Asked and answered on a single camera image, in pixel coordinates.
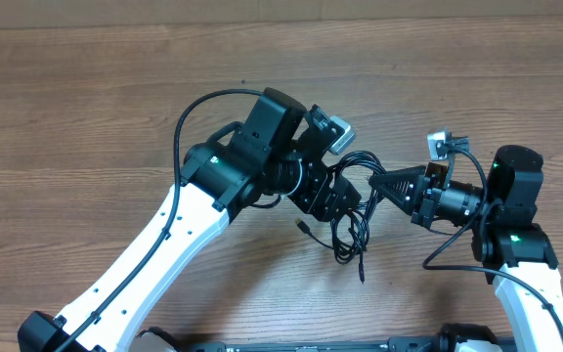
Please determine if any black usb cable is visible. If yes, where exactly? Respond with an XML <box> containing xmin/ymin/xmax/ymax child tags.
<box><xmin>294</xmin><ymin>150</ymin><xmax>388</xmax><ymax>285</ymax></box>

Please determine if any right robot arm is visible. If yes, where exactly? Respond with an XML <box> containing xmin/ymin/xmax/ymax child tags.
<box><xmin>369</xmin><ymin>142</ymin><xmax>563</xmax><ymax>351</ymax></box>

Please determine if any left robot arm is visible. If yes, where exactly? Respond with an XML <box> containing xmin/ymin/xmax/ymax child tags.
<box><xmin>18</xmin><ymin>88</ymin><xmax>360</xmax><ymax>351</ymax></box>

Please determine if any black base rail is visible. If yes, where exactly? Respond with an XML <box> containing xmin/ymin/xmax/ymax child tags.
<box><xmin>177</xmin><ymin>336</ymin><xmax>441</xmax><ymax>352</ymax></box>

